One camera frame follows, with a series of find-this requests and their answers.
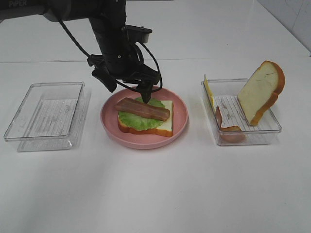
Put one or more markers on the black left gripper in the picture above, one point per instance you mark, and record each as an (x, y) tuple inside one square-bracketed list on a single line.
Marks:
[(121, 60)]

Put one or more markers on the green lettuce leaf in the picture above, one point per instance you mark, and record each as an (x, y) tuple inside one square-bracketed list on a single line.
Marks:
[(133, 113)]

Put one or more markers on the bread slice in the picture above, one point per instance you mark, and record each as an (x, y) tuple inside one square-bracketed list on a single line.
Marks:
[(261, 91), (167, 121)]

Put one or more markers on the yellow cheese slice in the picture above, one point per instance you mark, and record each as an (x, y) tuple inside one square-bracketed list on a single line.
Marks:
[(209, 92)]

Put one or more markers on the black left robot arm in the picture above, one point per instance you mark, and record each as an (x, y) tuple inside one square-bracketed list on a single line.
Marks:
[(109, 12)]

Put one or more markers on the pink round plate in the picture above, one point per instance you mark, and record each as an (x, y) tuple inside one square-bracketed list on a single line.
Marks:
[(143, 141)]

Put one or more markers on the clear left plastic tray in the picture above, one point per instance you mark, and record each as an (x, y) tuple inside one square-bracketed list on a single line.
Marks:
[(50, 117)]

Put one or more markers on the clear plastic tray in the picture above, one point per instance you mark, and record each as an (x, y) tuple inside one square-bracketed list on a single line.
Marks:
[(225, 96), (50, 117)]

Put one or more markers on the clear right plastic tray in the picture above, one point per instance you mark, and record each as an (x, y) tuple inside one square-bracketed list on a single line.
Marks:
[(225, 96)]

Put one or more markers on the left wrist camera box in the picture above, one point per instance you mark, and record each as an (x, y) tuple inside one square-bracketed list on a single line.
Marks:
[(138, 34)]

